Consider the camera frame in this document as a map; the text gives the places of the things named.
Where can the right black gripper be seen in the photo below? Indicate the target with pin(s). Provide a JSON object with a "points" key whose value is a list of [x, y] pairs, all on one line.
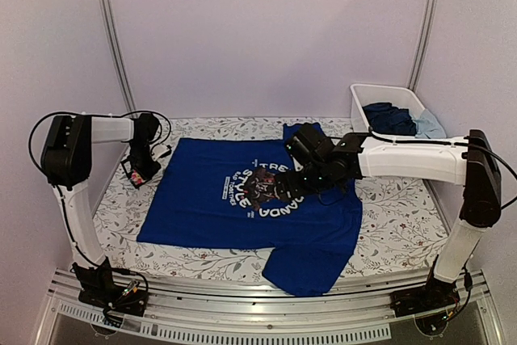
{"points": [[280, 183]]}

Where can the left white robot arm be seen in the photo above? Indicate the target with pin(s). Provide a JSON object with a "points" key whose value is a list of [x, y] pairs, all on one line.
{"points": [[66, 162]]}

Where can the dark navy clothing in bin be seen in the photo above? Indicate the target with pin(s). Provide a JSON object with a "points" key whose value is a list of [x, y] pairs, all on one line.
{"points": [[388, 119]]}

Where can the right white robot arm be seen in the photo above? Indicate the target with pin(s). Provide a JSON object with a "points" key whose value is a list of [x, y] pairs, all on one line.
{"points": [[465, 161]]}

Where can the white plastic bin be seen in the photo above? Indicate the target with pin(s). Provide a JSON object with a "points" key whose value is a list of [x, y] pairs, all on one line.
{"points": [[364, 94]]}

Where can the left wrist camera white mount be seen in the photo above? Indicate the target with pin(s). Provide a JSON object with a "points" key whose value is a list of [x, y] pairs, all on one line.
{"points": [[160, 151]]}

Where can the pink flower brooch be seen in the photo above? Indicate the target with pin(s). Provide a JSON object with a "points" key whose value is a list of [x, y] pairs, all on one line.
{"points": [[136, 179]]}

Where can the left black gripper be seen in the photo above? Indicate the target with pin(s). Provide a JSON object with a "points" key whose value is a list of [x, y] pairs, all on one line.
{"points": [[149, 172]]}

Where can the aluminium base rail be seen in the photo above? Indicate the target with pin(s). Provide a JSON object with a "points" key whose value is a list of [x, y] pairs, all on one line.
{"points": [[187, 311]]}

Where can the left aluminium frame post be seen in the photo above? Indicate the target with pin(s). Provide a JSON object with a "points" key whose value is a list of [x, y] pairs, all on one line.
{"points": [[113, 42]]}

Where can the blue printed t-shirt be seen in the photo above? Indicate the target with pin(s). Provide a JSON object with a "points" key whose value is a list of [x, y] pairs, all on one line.
{"points": [[217, 194]]}

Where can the right aluminium frame post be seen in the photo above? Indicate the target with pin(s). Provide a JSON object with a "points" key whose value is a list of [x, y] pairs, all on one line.
{"points": [[422, 44]]}

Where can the black brooch box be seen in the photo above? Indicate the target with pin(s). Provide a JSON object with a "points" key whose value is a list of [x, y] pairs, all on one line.
{"points": [[128, 169]]}

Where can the aluminium frame post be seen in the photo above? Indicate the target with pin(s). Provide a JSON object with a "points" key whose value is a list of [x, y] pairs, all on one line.
{"points": [[113, 42], [422, 44]]}

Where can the light blue cloth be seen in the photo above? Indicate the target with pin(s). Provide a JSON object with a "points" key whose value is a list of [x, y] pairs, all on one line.
{"points": [[428, 127]]}

